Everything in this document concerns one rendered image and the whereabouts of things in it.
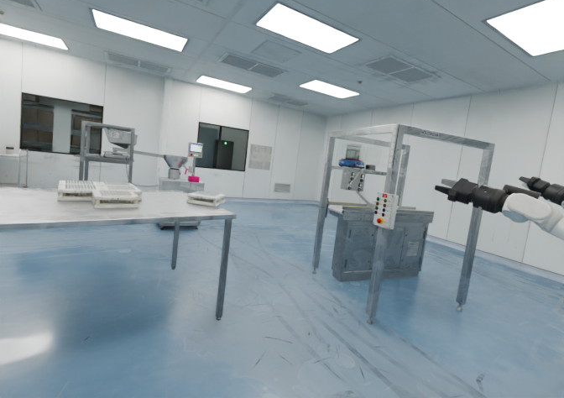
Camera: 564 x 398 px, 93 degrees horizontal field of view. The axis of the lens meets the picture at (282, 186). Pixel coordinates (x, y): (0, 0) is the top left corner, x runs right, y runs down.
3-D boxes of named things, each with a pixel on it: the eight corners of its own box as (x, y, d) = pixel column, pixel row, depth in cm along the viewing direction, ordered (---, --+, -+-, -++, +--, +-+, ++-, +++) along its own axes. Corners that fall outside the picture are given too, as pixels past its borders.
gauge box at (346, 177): (346, 190, 273) (348, 170, 271) (340, 188, 283) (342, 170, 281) (363, 191, 281) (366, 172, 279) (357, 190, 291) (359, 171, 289)
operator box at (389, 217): (388, 229, 200) (393, 195, 198) (373, 223, 216) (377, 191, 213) (394, 229, 202) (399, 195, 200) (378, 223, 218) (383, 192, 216)
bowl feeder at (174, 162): (163, 179, 413) (164, 154, 409) (160, 176, 444) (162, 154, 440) (195, 181, 437) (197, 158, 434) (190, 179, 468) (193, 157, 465)
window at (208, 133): (195, 167, 693) (198, 121, 683) (195, 166, 694) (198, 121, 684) (244, 171, 762) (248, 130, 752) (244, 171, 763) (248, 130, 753)
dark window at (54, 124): (19, 149, 527) (21, 91, 517) (19, 149, 528) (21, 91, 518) (100, 157, 592) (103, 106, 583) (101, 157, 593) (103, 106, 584)
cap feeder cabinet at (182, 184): (158, 230, 404) (162, 180, 398) (155, 221, 453) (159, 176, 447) (201, 229, 436) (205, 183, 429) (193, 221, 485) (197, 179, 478)
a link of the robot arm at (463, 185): (445, 207, 105) (481, 219, 96) (448, 186, 99) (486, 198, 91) (460, 191, 110) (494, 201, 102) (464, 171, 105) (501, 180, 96)
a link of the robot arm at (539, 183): (544, 185, 140) (571, 196, 130) (529, 199, 142) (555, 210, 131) (537, 171, 135) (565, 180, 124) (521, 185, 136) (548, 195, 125)
